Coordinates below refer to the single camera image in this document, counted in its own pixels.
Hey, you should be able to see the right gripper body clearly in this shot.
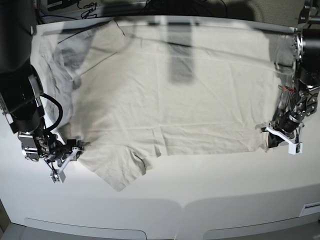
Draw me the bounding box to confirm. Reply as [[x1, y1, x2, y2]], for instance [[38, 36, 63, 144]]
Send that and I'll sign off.
[[18, 132, 85, 175]]

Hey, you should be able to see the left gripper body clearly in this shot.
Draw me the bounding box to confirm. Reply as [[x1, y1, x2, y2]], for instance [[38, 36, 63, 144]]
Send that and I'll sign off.
[[260, 109, 305, 145]]

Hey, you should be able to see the beige T-shirt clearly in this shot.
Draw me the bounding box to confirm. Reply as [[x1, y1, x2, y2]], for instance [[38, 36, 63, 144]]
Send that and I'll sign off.
[[37, 20, 294, 192]]

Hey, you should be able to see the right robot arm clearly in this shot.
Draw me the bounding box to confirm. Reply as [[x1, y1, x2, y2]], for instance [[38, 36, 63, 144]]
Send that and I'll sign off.
[[0, 0, 84, 183]]

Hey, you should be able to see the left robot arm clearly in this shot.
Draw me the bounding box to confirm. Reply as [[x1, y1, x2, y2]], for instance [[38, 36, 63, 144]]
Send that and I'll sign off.
[[261, 0, 320, 155]]

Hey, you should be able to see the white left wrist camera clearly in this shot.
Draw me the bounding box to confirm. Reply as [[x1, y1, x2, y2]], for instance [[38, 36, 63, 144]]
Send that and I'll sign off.
[[288, 142, 303, 155]]

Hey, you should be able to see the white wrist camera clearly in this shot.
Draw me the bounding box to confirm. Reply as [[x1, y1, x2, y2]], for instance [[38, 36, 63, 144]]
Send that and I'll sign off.
[[50, 170, 66, 184], [288, 142, 303, 155]]

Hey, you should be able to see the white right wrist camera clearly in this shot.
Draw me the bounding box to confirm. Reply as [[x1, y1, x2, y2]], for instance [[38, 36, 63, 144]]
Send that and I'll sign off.
[[50, 170, 66, 184]]

